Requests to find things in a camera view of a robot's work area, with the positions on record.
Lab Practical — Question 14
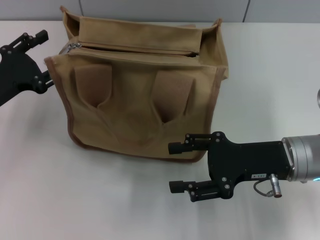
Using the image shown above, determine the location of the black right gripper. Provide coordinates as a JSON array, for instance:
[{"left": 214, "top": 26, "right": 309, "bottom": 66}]
[{"left": 168, "top": 131, "right": 292, "bottom": 204}]

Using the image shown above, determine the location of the silver zipper pull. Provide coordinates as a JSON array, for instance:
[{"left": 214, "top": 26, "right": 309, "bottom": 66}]
[{"left": 65, "top": 42, "right": 82, "bottom": 55}]

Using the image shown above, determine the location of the grey cable with metal plug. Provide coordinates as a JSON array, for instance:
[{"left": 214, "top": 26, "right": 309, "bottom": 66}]
[{"left": 253, "top": 174, "right": 283, "bottom": 199}]

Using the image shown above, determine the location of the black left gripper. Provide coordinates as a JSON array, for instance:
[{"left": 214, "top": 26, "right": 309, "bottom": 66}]
[{"left": 0, "top": 29, "right": 55, "bottom": 107}]

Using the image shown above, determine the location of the khaki canvas food bag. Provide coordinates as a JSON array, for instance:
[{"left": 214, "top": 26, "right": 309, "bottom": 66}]
[{"left": 43, "top": 5, "right": 230, "bottom": 166}]

